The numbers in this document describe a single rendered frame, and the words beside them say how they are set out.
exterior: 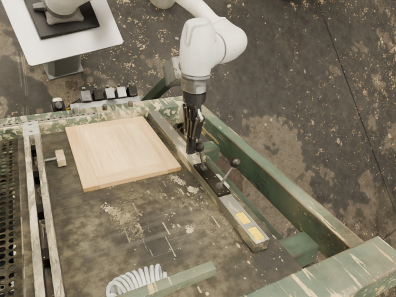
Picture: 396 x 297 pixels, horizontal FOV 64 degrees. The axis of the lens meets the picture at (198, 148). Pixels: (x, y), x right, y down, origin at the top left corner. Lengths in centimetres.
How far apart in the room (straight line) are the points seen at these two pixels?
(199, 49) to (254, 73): 223
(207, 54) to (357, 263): 68
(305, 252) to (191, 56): 70
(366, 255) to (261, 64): 250
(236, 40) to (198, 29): 18
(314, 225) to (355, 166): 273
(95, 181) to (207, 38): 64
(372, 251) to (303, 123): 249
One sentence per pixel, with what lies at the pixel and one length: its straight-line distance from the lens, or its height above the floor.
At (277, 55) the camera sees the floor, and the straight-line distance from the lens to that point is 338.
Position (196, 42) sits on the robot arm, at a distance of 94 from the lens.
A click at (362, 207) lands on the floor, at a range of 389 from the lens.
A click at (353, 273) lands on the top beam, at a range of 92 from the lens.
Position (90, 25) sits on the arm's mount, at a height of 77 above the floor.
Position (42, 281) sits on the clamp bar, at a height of 163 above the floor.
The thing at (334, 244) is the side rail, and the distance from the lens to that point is 109.
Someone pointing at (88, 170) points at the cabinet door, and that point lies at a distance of 127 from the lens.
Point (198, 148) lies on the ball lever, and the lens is 113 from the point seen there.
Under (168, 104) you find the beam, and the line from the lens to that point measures 173.
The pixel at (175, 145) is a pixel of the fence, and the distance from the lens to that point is 137.
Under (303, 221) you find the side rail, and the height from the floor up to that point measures 161.
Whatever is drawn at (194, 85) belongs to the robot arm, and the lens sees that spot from 98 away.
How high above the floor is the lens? 247
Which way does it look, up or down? 66 degrees down
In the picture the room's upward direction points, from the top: 75 degrees clockwise
